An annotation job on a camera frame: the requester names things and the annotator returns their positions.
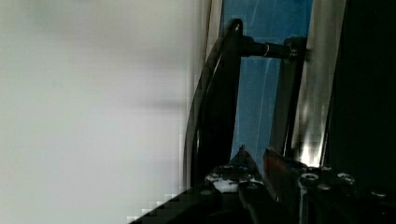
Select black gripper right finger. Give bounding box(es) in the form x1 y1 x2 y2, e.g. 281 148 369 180
263 148 306 205

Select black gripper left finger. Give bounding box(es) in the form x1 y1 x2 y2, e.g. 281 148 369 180
205 146 263 193

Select black oven door handle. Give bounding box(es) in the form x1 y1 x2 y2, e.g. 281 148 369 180
183 19 304 187

